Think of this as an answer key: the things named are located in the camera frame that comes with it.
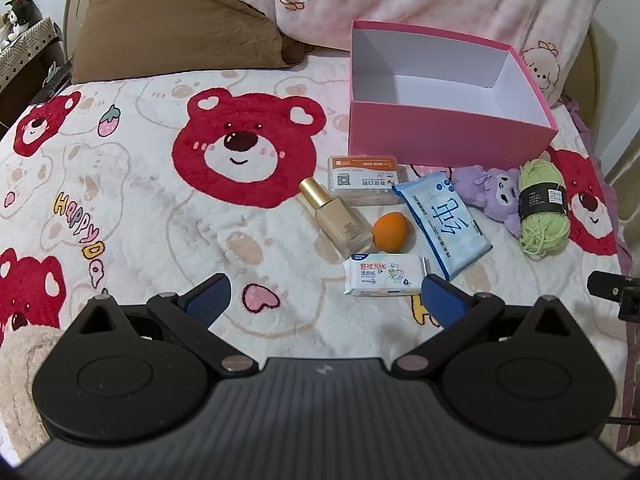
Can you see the blue tissue pack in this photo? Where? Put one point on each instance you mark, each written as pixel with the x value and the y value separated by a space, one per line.
pixel 440 225

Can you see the white wet wipes pack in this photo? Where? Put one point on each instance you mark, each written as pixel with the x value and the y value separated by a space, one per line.
pixel 380 272

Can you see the purple plush toy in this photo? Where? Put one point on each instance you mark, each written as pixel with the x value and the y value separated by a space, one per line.
pixel 492 192

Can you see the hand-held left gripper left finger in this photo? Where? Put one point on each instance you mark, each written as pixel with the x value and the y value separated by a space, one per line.
pixel 210 302

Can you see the patterned cloth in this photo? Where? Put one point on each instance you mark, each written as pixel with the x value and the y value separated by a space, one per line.
pixel 27 42

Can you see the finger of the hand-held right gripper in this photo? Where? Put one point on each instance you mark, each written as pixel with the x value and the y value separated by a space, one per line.
pixel 606 284

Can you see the dark wooden nightstand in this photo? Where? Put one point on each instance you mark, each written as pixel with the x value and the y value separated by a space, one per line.
pixel 20 95

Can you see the beige fluffy cloth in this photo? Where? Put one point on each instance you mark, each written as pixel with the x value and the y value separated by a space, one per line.
pixel 22 375

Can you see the foundation bottle with gold cap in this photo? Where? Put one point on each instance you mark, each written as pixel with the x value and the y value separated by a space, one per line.
pixel 340 225

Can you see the green yarn skein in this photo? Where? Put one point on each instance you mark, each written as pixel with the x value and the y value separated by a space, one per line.
pixel 537 175

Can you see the clear box with orange label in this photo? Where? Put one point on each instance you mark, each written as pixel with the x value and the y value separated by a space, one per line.
pixel 365 175

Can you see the brown pillow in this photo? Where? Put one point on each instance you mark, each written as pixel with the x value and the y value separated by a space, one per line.
pixel 175 25

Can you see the black and white plush toy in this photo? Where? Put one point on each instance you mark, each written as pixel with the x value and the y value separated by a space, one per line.
pixel 17 12

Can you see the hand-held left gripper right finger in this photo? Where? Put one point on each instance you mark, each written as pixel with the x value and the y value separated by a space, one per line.
pixel 442 302

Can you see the orange makeup sponge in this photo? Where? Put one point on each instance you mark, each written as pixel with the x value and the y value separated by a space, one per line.
pixel 390 232

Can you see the pink cardboard box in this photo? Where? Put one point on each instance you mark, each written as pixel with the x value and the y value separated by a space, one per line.
pixel 425 130

